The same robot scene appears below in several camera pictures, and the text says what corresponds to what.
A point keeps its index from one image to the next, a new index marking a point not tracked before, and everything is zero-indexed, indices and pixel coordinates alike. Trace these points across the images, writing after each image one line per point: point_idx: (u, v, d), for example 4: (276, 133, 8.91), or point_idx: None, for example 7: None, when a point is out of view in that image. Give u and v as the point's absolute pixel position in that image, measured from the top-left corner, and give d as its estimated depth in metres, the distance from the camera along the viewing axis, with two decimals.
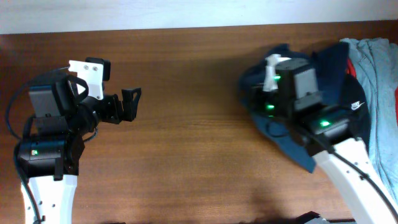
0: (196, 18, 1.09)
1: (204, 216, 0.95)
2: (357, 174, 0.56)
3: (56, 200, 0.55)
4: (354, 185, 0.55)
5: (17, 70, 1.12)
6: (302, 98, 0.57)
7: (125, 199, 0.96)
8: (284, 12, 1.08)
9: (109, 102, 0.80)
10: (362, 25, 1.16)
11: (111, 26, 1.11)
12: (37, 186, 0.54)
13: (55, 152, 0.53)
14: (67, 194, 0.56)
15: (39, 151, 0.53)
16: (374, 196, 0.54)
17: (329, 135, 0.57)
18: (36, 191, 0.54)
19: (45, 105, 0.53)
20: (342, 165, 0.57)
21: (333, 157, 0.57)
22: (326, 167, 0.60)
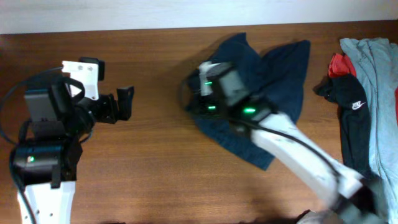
0: (195, 18, 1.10)
1: (204, 216, 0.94)
2: (288, 139, 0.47)
3: (53, 210, 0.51)
4: (290, 151, 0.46)
5: (14, 70, 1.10)
6: (232, 94, 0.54)
7: (125, 199, 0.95)
8: (283, 12, 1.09)
9: (104, 102, 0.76)
10: (360, 27, 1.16)
11: (112, 26, 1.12)
12: (34, 193, 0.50)
13: (53, 158, 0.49)
14: (66, 203, 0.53)
15: (35, 158, 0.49)
16: (314, 160, 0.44)
17: (261, 120, 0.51)
18: (32, 200, 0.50)
19: (41, 110, 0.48)
20: (267, 135, 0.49)
21: (263, 134, 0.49)
22: (264, 144, 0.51)
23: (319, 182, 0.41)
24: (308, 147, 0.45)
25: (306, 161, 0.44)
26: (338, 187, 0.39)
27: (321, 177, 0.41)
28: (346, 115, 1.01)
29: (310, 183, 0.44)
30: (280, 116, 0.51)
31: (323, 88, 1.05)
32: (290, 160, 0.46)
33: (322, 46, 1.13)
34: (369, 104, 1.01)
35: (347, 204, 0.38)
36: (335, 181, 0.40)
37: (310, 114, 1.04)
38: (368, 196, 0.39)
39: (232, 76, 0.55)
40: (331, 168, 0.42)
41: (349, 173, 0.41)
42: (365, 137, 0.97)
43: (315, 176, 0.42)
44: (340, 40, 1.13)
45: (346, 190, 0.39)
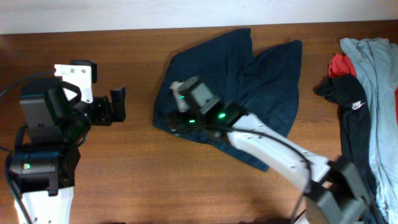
0: (195, 18, 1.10)
1: (205, 216, 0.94)
2: (255, 134, 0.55)
3: (51, 217, 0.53)
4: (264, 148, 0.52)
5: (18, 71, 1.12)
6: (204, 103, 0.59)
7: (125, 199, 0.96)
8: (284, 12, 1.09)
9: (99, 104, 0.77)
10: (360, 27, 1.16)
11: (112, 26, 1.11)
12: (30, 202, 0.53)
13: (49, 165, 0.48)
14: (63, 209, 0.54)
15: (31, 166, 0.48)
16: (282, 151, 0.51)
17: (233, 122, 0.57)
18: (30, 208, 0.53)
19: (38, 114, 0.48)
20: (240, 135, 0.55)
21: (237, 135, 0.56)
22: (242, 145, 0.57)
23: (292, 172, 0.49)
24: (277, 142, 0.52)
25: (277, 154, 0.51)
26: (310, 172, 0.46)
27: (293, 166, 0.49)
28: (346, 116, 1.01)
29: (283, 173, 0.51)
30: (248, 116, 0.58)
31: (323, 88, 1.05)
32: (263, 155, 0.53)
33: (323, 46, 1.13)
34: (369, 104, 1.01)
35: (319, 186, 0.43)
36: (306, 168, 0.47)
37: (309, 115, 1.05)
38: (330, 176, 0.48)
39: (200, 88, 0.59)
40: (300, 156, 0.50)
41: (315, 159, 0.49)
42: (365, 137, 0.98)
43: (289, 167, 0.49)
44: (340, 41, 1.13)
45: (318, 175, 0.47)
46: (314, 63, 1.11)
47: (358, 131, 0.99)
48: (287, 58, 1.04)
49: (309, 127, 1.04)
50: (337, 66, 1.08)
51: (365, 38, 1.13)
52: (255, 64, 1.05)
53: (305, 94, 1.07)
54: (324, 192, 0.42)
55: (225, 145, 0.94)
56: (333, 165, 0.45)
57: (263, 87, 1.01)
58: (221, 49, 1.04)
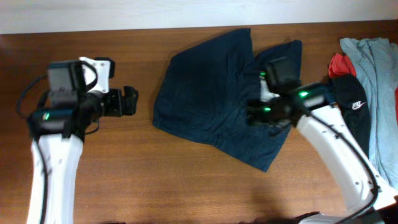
0: (195, 19, 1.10)
1: (205, 216, 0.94)
2: (332, 134, 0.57)
3: (63, 157, 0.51)
4: (336, 149, 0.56)
5: (18, 71, 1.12)
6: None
7: (125, 199, 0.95)
8: (284, 12, 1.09)
9: (112, 96, 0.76)
10: (360, 27, 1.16)
11: (112, 26, 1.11)
12: (46, 144, 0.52)
13: (63, 118, 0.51)
14: (72, 154, 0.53)
15: (48, 117, 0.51)
16: (353, 161, 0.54)
17: (310, 103, 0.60)
18: (46, 146, 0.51)
19: (60, 81, 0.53)
20: (318, 126, 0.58)
21: (311, 121, 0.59)
22: (307, 132, 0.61)
23: (356, 188, 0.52)
24: (355, 153, 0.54)
25: (350, 163, 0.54)
26: (374, 197, 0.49)
27: (357, 182, 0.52)
28: (346, 116, 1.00)
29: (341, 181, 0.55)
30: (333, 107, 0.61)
31: None
32: (334, 160, 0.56)
33: (322, 47, 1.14)
34: (369, 104, 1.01)
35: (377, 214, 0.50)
36: (372, 192, 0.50)
37: None
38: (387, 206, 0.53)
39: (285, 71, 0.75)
40: (368, 175, 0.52)
41: (383, 183, 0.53)
42: (365, 137, 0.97)
43: (354, 182, 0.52)
44: (340, 41, 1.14)
45: (379, 203, 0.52)
46: (313, 63, 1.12)
47: (358, 131, 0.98)
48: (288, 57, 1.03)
49: None
50: (337, 67, 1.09)
51: (365, 38, 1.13)
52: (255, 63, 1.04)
53: None
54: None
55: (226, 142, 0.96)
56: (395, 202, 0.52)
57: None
58: (221, 46, 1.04)
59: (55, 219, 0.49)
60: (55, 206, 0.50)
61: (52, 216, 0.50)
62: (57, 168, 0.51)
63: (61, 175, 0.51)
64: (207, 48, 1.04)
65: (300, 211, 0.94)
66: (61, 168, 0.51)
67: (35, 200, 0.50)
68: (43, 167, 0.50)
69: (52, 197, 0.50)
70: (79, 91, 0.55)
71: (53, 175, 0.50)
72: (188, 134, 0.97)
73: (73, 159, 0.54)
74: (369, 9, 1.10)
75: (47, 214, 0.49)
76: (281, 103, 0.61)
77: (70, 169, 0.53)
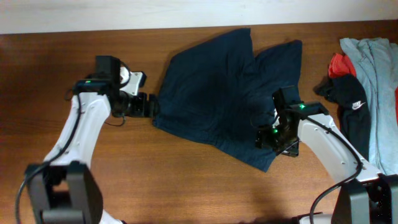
0: (194, 18, 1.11)
1: (204, 217, 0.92)
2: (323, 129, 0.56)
3: (95, 104, 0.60)
4: (326, 140, 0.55)
5: (15, 69, 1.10)
6: (290, 102, 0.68)
7: (124, 199, 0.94)
8: (283, 12, 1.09)
9: (139, 98, 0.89)
10: (359, 27, 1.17)
11: (112, 26, 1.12)
12: (86, 96, 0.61)
13: (100, 87, 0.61)
14: (103, 106, 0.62)
15: (89, 83, 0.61)
16: (341, 147, 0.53)
17: (308, 114, 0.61)
18: (84, 97, 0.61)
19: (104, 66, 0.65)
20: (310, 124, 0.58)
21: (306, 122, 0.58)
22: (304, 133, 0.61)
23: (342, 168, 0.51)
24: (342, 141, 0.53)
25: (337, 149, 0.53)
26: (357, 173, 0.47)
27: (344, 162, 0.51)
28: (346, 115, 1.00)
29: (333, 169, 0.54)
30: (327, 114, 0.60)
31: (323, 88, 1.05)
32: (324, 150, 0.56)
33: (322, 46, 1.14)
34: (369, 103, 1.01)
35: (361, 185, 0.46)
36: (356, 168, 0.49)
37: None
38: (375, 186, 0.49)
39: (291, 92, 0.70)
40: (355, 157, 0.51)
41: (372, 167, 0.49)
42: (365, 137, 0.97)
43: (341, 162, 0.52)
44: (340, 41, 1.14)
45: (364, 178, 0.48)
46: (313, 63, 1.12)
47: (359, 130, 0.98)
48: (287, 58, 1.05)
49: None
50: (337, 66, 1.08)
51: (365, 38, 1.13)
52: (255, 64, 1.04)
53: (305, 94, 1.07)
54: (362, 192, 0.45)
55: (226, 142, 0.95)
56: (384, 179, 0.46)
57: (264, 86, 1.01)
58: (221, 47, 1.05)
59: (79, 143, 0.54)
60: (82, 135, 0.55)
61: (79, 141, 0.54)
62: (91, 110, 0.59)
63: (92, 116, 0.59)
64: (207, 48, 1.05)
65: (301, 211, 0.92)
66: (94, 111, 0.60)
67: (66, 128, 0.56)
68: (79, 107, 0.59)
69: (82, 129, 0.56)
70: (112, 76, 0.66)
71: (87, 114, 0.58)
72: (187, 134, 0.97)
73: (101, 116, 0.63)
74: (367, 9, 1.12)
75: (74, 139, 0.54)
76: (280, 112, 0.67)
77: (96, 117, 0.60)
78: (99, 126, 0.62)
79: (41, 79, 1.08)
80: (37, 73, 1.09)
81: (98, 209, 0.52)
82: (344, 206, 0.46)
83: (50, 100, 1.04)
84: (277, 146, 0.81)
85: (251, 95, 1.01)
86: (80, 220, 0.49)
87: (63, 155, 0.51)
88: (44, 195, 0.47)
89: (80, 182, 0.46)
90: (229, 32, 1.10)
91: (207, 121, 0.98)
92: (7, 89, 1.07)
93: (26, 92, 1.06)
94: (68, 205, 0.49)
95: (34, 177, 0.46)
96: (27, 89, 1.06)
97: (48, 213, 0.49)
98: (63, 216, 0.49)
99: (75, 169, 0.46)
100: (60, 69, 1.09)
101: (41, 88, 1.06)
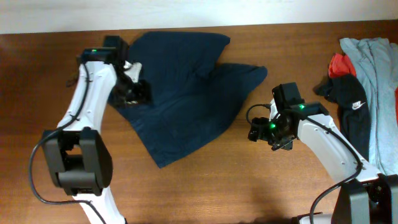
0: (194, 18, 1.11)
1: (205, 216, 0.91)
2: (323, 130, 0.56)
3: (101, 73, 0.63)
4: (325, 140, 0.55)
5: (14, 68, 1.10)
6: (290, 99, 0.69)
7: (124, 199, 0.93)
8: (283, 11, 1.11)
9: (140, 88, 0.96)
10: (358, 26, 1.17)
11: (113, 26, 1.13)
12: (92, 65, 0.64)
13: (106, 60, 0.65)
14: (109, 76, 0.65)
15: (94, 52, 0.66)
16: (341, 147, 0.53)
17: (308, 115, 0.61)
18: (92, 65, 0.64)
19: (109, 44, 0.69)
20: (311, 126, 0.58)
21: (306, 123, 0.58)
22: (304, 134, 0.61)
23: (342, 168, 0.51)
24: (342, 142, 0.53)
25: (336, 149, 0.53)
26: (357, 173, 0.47)
27: (344, 162, 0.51)
28: (346, 116, 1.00)
29: (332, 168, 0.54)
30: (326, 116, 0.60)
31: (323, 88, 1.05)
32: (324, 150, 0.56)
33: (322, 46, 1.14)
34: (369, 104, 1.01)
35: (361, 185, 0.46)
36: (356, 168, 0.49)
37: None
38: (375, 186, 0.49)
39: (293, 91, 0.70)
40: (355, 157, 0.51)
41: (372, 168, 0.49)
42: (366, 137, 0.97)
43: (340, 162, 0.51)
44: (339, 40, 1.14)
45: (364, 178, 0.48)
46: (313, 62, 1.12)
47: (359, 130, 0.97)
48: (253, 73, 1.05)
49: None
50: (336, 66, 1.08)
51: (365, 38, 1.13)
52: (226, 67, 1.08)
53: (306, 93, 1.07)
54: (363, 192, 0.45)
55: (200, 141, 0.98)
56: (383, 180, 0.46)
57: (236, 86, 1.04)
58: (168, 66, 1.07)
59: (90, 112, 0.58)
60: (91, 104, 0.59)
61: (88, 111, 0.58)
62: (98, 79, 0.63)
63: (99, 83, 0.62)
64: (155, 68, 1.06)
65: (300, 211, 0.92)
66: (100, 80, 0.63)
67: (77, 96, 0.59)
68: (86, 76, 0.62)
69: (91, 97, 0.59)
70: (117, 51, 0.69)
71: (95, 83, 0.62)
72: (168, 154, 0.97)
73: (108, 84, 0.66)
74: (366, 9, 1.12)
75: (84, 108, 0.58)
76: (282, 112, 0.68)
77: (104, 86, 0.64)
78: (106, 94, 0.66)
79: (42, 78, 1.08)
80: (37, 71, 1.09)
81: (107, 173, 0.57)
82: (344, 206, 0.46)
83: (50, 99, 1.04)
84: (272, 139, 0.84)
85: (217, 106, 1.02)
86: (92, 181, 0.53)
87: (76, 123, 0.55)
88: (58, 155, 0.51)
89: (93, 145, 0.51)
90: (200, 33, 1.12)
91: (185, 139, 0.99)
92: (6, 88, 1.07)
93: (26, 91, 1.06)
94: (79, 168, 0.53)
95: (48, 140, 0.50)
96: (27, 88, 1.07)
97: (61, 173, 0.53)
98: (75, 178, 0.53)
99: (87, 135, 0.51)
100: (60, 68, 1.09)
101: (41, 88, 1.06)
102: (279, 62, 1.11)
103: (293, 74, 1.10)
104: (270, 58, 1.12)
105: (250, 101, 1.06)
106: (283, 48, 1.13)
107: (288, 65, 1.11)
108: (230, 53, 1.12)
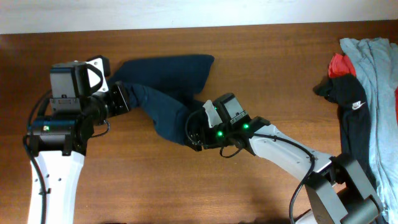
0: (196, 20, 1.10)
1: (205, 216, 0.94)
2: (270, 139, 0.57)
3: (63, 175, 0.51)
4: (275, 149, 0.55)
5: (17, 71, 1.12)
6: (234, 116, 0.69)
7: (125, 200, 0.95)
8: (286, 12, 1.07)
9: (120, 106, 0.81)
10: (360, 26, 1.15)
11: (111, 26, 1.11)
12: (44, 160, 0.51)
13: (65, 130, 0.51)
14: (74, 170, 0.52)
15: (48, 128, 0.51)
16: (293, 150, 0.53)
17: (254, 130, 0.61)
18: (43, 164, 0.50)
19: (63, 86, 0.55)
20: (261, 138, 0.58)
21: (255, 137, 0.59)
22: (258, 146, 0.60)
23: (298, 166, 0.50)
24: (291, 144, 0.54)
25: (289, 153, 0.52)
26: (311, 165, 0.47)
27: (298, 161, 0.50)
28: (346, 116, 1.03)
29: (291, 170, 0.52)
30: (268, 125, 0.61)
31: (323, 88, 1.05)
32: (280, 158, 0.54)
33: (322, 47, 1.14)
34: (369, 103, 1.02)
35: (321, 176, 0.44)
36: (310, 162, 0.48)
37: (309, 114, 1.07)
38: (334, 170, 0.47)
39: (236, 103, 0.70)
40: (305, 152, 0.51)
41: (323, 155, 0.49)
42: (365, 137, 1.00)
43: (295, 162, 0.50)
44: (340, 40, 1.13)
45: (320, 167, 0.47)
46: (313, 62, 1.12)
47: (359, 130, 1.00)
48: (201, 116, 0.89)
49: (308, 127, 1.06)
50: (335, 66, 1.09)
51: (364, 38, 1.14)
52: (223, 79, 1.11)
53: (306, 95, 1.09)
54: (326, 183, 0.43)
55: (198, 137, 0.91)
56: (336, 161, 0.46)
57: None
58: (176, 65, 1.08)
59: None
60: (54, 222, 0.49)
61: None
62: (59, 186, 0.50)
63: (62, 190, 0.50)
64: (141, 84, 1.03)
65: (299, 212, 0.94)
66: (63, 185, 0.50)
67: (35, 212, 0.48)
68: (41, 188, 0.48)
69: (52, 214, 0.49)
70: (74, 88, 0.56)
71: (54, 190, 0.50)
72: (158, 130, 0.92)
73: (76, 180, 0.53)
74: (374, 9, 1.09)
75: None
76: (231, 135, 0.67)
77: (69, 185, 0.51)
78: (75, 183, 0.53)
79: (46, 81, 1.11)
80: (41, 74, 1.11)
81: None
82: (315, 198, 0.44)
83: None
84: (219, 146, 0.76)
85: (183, 109, 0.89)
86: None
87: None
88: None
89: None
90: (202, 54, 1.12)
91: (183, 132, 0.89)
92: (12, 92, 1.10)
93: (33, 94, 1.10)
94: None
95: None
96: (33, 91, 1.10)
97: None
98: None
99: None
100: None
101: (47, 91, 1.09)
102: (278, 63, 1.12)
103: (293, 75, 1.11)
104: (270, 58, 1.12)
105: (251, 104, 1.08)
106: (283, 49, 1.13)
107: (289, 65, 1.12)
108: (229, 55, 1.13)
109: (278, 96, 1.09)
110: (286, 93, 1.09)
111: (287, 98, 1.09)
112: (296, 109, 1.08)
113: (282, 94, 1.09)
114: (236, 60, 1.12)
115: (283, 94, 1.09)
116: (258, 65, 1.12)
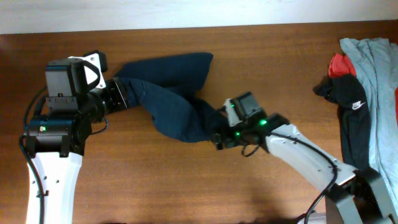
0: (195, 20, 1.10)
1: (205, 216, 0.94)
2: (290, 140, 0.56)
3: (61, 177, 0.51)
4: (295, 152, 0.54)
5: (17, 71, 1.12)
6: (251, 112, 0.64)
7: (125, 199, 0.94)
8: (286, 12, 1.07)
9: (118, 102, 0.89)
10: (360, 25, 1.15)
11: (111, 25, 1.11)
12: (41, 162, 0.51)
13: (62, 131, 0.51)
14: (72, 171, 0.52)
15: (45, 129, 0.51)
16: (314, 157, 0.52)
17: (273, 129, 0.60)
18: (40, 166, 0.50)
19: (58, 85, 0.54)
20: (280, 139, 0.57)
21: (273, 137, 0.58)
22: (273, 146, 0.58)
23: (319, 173, 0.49)
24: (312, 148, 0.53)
25: (310, 158, 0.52)
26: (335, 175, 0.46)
27: (319, 169, 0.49)
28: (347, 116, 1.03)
29: (309, 175, 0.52)
30: (288, 125, 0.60)
31: (323, 88, 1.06)
32: (299, 162, 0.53)
33: (321, 46, 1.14)
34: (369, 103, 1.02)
35: (342, 190, 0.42)
36: (333, 172, 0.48)
37: (310, 114, 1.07)
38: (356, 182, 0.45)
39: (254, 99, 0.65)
40: (328, 161, 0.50)
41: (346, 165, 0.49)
42: (365, 137, 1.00)
43: (317, 170, 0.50)
44: (340, 40, 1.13)
45: (342, 180, 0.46)
46: (313, 62, 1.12)
47: (359, 130, 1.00)
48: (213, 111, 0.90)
49: (308, 127, 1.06)
50: (334, 66, 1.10)
51: (364, 38, 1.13)
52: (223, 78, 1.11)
53: (306, 95, 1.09)
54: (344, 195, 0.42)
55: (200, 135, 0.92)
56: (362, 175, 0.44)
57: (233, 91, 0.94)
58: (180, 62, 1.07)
59: None
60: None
61: None
62: (56, 188, 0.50)
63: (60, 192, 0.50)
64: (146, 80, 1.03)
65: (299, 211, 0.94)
66: (60, 187, 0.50)
67: (33, 214, 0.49)
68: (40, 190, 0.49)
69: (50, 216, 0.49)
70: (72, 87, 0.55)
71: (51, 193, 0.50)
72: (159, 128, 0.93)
73: (74, 180, 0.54)
74: (373, 9, 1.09)
75: None
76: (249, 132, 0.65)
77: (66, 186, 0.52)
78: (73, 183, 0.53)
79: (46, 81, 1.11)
80: (40, 74, 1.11)
81: None
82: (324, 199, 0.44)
83: None
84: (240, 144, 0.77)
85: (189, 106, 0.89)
86: None
87: None
88: None
89: None
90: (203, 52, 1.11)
91: (186, 129, 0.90)
92: (12, 91, 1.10)
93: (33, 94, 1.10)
94: None
95: None
96: (33, 91, 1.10)
97: None
98: None
99: None
100: None
101: None
102: (278, 63, 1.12)
103: (293, 75, 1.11)
104: (270, 58, 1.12)
105: None
106: (283, 49, 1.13)
107: (288, 65, 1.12)
108: (229, 55, 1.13)
109: (278, 96, 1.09)
110: (286, 92, 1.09)
111: (286, 98, 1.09)
112: (296, 109, 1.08)
113: (282, 94, 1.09)
114: (236, 60, 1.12)
115: (283, 94, 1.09)
116: (257, 65, 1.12)
